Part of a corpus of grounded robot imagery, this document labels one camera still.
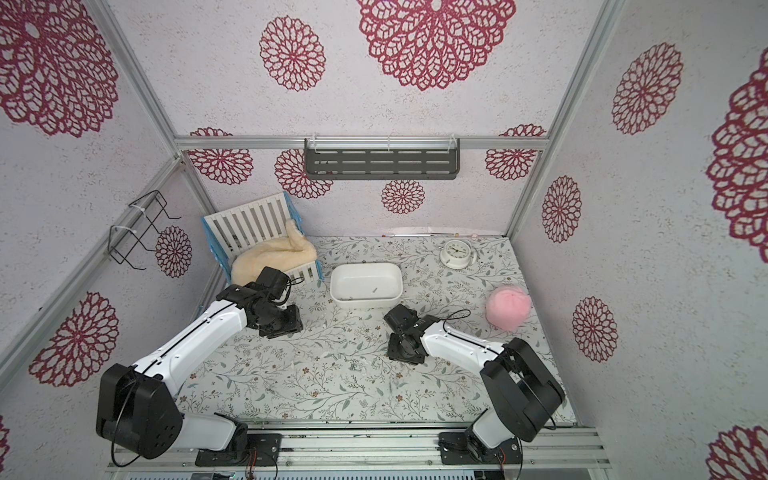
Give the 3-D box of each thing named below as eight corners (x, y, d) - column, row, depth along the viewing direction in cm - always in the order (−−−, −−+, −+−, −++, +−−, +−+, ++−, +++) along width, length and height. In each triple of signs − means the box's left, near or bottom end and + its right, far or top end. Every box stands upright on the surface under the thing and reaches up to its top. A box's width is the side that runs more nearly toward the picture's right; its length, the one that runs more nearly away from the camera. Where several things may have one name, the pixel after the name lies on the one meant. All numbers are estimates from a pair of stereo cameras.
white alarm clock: (441, 269, 114) (443, 261, 110) (437, 247, 121) (439, 238, 117) (475, 269, 114) (478, 261, 110) (469, 247, 121) (472, 238, 117)
